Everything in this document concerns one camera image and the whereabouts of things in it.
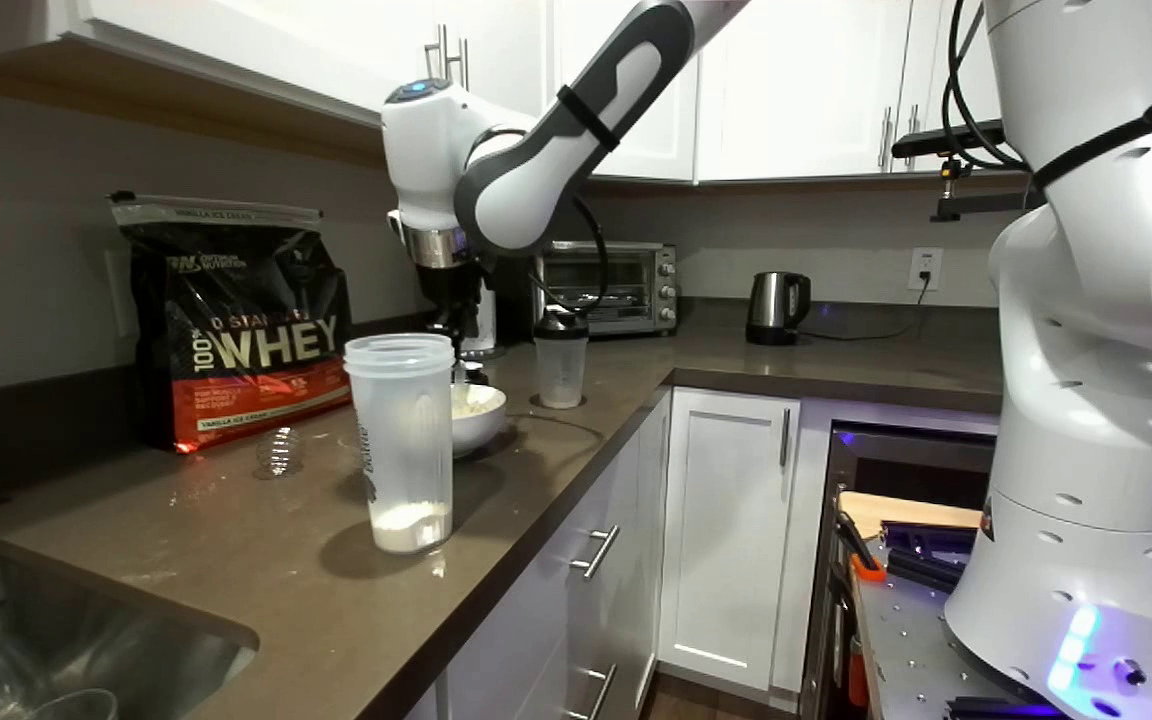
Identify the clear open shaker bottle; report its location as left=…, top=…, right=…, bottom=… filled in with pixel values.
left=338, top=332, right=458, bottom=562

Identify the orange black clamp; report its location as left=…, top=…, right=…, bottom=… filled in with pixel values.
left=828, top=505, right=890, bottom=587
left=844, top=638, right=875, bottom=714

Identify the white bowl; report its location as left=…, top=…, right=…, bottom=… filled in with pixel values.
left=449, top=381, right=511, bottom=464

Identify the black metal rail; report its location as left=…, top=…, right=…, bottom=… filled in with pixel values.
left=875, top=521, right=987, bottom=592

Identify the wooden board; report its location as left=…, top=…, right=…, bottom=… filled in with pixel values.
left=835, top=490, right=987, bottom=545

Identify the stainless steel sink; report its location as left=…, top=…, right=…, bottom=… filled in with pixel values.
left=0, top=537, right=263, bottom=720

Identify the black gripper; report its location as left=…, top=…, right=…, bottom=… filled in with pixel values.
left=410, top=261, right=493, bottom=381

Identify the white corner cabinet door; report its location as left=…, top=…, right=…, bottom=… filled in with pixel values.
left=658, top=386, right=828, bottom=703

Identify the robot mounting base plate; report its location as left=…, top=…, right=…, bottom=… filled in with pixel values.
left=851, top=571, right=1052, bottom=720

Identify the black kettle power cord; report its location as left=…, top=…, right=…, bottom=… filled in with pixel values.
left=805, top=272, right=935, bottom=343

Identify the white wall outlet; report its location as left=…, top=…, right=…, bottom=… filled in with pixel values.
left=907, top=244, right=948, bottom=295

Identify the steel electric kettle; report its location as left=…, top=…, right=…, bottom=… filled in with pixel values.
left=744, top=267, right=815, bottom=350

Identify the silver toaster oven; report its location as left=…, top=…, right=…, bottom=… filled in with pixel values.
left=538, top=238, right=685, bottom=339

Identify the black camera on stand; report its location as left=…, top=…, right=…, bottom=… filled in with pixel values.
left=889, top=116, right=1032, bottom=229

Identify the black red whey bag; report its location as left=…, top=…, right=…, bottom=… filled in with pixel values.
left=107, top=192, right=356, bottom=460

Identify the silver drawer handle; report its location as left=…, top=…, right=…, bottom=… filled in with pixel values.
left=559, top=665, right=615, bottom=720
left=567, top=524, right=624, bottom=579

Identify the white upper cabinet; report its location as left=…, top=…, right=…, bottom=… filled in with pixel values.
left=0, top=0, right=479, bottom=171
left=538, top=0, right=1009, bottom=189

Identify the white base cabinet run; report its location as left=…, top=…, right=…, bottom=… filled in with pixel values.
left=401, top=393, right=672, bottom=720

